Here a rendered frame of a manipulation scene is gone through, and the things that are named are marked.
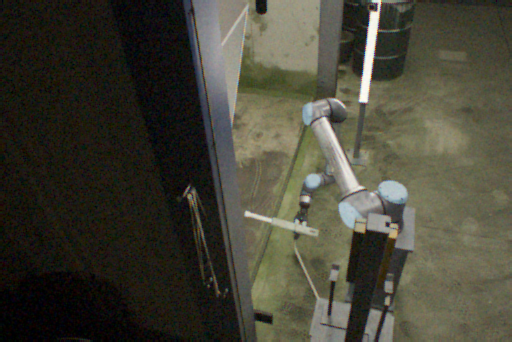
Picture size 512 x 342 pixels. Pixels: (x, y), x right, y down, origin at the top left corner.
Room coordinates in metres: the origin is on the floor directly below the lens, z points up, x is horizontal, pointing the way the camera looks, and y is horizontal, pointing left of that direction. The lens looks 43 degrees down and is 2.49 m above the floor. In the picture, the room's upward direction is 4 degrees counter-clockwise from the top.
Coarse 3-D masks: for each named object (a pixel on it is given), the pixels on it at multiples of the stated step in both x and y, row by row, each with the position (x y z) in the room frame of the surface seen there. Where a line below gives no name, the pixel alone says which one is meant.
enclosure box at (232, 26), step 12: (216, 0) 2.20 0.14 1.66; (228, 0) 2.21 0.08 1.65; (240, 0) 2.23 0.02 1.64; (228, 12) 2.07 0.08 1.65; (240, 12) 2.09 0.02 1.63; (228, 24) 1.95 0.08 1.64; (240, 24) 2.23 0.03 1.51; (228, 36) 1.88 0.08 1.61; (240, 36) 2.23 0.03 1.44; (228, 48) 2.26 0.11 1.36; (240, 48) 2.24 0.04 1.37; (228, 60) 2.26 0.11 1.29; (240, 60) 2.24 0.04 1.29; (228, 72) 2.26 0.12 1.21; (228, 84) 2.26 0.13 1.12; (228, 96) 2.27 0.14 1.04
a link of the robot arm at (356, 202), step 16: (304, 112) 1.96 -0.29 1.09; (320, 112) 1.91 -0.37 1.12; (320, 128) 1.83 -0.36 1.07; (320, 144) 1.78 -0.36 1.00; (336, 144) 1.73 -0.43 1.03; (336, 160) 1.66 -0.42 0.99; (336, 176) 1.60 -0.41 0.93; (352, 176) 1.57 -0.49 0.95; (352, 192) 1.48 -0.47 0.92; (368, 192) 1.49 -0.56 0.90; (352, 208) 1.40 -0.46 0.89; (368, 208) 1.40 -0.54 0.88; (352, 224) 1.36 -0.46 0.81
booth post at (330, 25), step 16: (336, 0) 3.63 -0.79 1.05; (320, 16) 3.67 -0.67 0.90; (336, 16) 3.62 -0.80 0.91; (320, 32) 3.67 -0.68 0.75; (336, 32) 3.62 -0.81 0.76; (320, 48) 3.67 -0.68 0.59; (336, 48) 3.62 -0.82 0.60; (320, 64) 3.66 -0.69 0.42; (336, 64) 3.62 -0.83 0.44; (320, 80) 3.66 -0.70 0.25; (336, 80) 3.70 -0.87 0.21; (320, 96) 3.66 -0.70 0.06
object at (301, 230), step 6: (252, 216) 1.81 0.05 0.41; (258, 216) 1.81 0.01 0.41; (270, 222) 1.78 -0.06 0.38; (276, 222) 1.77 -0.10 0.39; (282, 222) 1.76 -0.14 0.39; (288, 222) 1.76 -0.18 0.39; (282, 228) 1.75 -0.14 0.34; (288, 228) 1.73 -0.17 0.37; (294, 228) 1.73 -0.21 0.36; (300, 228) 1.73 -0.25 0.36; (306, 228) 1.73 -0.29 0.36; (312, 228) 1.73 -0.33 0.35; (300, 234) 1.72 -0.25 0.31; (306, 234) 1.70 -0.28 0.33; (312, 234) 1.69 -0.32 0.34; (318, 234) 1.69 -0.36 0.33
